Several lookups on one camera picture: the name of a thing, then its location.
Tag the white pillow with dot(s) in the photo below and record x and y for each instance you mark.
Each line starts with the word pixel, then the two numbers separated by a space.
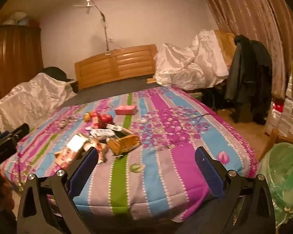
pixel 15 17

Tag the white barcode packet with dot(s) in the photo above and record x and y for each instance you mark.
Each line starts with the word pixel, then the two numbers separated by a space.
pixel 102 133

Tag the black bag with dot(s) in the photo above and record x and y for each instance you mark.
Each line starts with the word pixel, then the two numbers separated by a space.
pixel 56 74

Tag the grey mattress pad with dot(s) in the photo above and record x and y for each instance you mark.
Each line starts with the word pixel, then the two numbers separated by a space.
pixel 107 90

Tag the wooden chair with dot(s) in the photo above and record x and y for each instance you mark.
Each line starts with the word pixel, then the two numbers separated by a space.
pixel 273 139

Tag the brown cardboard box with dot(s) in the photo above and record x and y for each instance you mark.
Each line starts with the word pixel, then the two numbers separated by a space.
pixel 124 143

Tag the pink tissue packet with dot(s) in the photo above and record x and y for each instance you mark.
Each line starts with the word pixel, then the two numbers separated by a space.
pixel 125 110

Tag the stack of white boxes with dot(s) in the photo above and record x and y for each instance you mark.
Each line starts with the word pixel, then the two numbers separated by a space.
pixel 288 112

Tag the wooden wardrobe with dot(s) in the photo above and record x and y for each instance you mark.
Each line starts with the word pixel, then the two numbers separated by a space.
pixel 14 58

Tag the floral striped bedspread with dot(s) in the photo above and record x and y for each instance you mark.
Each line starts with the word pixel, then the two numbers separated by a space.
pixel 166 151

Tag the green-lined trash bin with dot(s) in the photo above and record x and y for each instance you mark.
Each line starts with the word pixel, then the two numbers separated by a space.
pixel 283 175

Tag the wooden headboard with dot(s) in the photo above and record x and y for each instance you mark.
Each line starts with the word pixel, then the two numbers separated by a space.
pixel 117 65

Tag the white ceiling fan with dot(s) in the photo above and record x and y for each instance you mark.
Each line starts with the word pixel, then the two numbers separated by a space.
pixel 88 4

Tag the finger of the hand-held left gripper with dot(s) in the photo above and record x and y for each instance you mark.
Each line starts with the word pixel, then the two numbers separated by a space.
pixel 19 131
pixel 2 136

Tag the black jacket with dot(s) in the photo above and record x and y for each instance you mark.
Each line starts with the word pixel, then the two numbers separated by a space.
pixel 258 78

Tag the tan cloth bundle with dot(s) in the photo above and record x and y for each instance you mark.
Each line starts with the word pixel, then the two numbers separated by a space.
pixel 224 43

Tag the pink curtain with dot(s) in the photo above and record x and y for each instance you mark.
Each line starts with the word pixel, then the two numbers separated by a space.
pixel 246 9

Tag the grey jacket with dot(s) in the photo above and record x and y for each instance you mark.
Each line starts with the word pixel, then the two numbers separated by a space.
pixel 236 73

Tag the small yellow brown wrapper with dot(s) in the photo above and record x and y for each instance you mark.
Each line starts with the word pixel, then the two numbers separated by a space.
pixel 88 117

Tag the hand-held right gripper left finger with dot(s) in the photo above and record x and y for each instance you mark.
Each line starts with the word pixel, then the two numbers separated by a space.
pixel 84 173

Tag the black white barcode box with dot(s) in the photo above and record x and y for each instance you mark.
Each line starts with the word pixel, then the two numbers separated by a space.
pixel 118 129

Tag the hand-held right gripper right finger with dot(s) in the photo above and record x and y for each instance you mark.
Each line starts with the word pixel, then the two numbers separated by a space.
pixel 208 173

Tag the orange snack packet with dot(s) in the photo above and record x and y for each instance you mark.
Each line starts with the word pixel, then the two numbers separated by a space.
pixel 68 154

